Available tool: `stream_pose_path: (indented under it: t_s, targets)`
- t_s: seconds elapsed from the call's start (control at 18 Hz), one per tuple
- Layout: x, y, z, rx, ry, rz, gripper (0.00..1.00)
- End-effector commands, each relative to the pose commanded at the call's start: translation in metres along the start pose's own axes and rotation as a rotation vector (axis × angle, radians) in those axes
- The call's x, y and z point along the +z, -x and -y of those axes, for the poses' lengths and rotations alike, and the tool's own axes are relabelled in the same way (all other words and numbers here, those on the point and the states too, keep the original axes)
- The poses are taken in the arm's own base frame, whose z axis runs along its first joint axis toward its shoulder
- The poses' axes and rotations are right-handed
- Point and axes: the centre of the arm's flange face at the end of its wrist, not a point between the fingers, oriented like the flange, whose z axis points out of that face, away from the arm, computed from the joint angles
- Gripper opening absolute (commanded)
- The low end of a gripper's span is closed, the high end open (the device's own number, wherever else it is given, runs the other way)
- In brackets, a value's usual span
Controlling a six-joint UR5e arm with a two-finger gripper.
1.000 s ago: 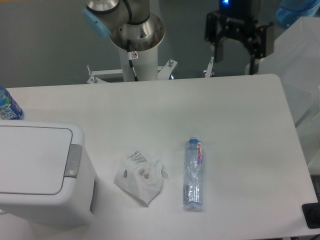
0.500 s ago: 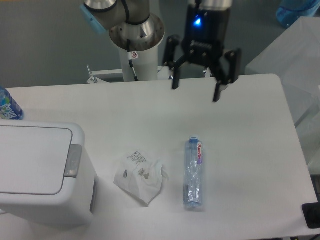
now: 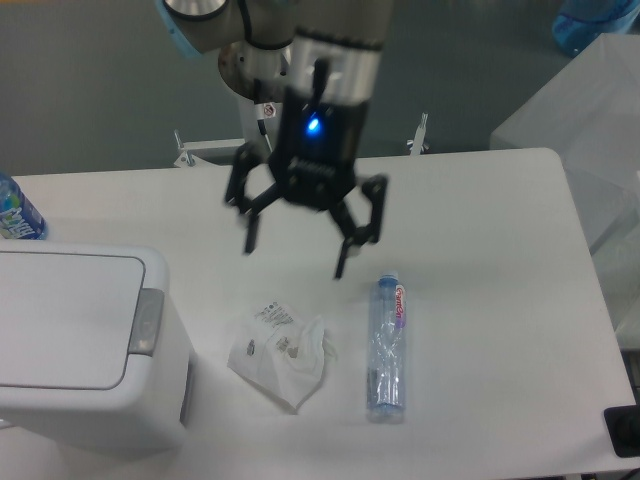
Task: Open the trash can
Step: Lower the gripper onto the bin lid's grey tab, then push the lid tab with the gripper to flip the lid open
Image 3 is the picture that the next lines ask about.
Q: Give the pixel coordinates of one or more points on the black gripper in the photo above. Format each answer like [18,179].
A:
[312,166]

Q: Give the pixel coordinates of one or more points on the white trash can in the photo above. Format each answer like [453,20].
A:
[93,351]

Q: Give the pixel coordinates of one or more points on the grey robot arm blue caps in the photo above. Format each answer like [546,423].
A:
[317,61]

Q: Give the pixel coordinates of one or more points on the metal table clamp right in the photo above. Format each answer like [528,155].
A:
[418,145]

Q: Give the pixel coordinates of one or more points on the clear plastic water bottle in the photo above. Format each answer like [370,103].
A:
[387,350]

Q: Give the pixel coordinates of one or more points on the crumpled white plastic wrapper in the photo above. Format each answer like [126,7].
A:
[281,353]

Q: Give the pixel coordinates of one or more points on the white side table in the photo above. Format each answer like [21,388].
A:
[589,115]

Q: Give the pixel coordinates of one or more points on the blue labelled bottle left edge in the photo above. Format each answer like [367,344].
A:
[20,220]

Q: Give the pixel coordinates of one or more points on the blue plastic bag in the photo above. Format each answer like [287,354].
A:
[578,23]

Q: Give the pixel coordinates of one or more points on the black device at table edge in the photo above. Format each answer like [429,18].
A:
[623,426]

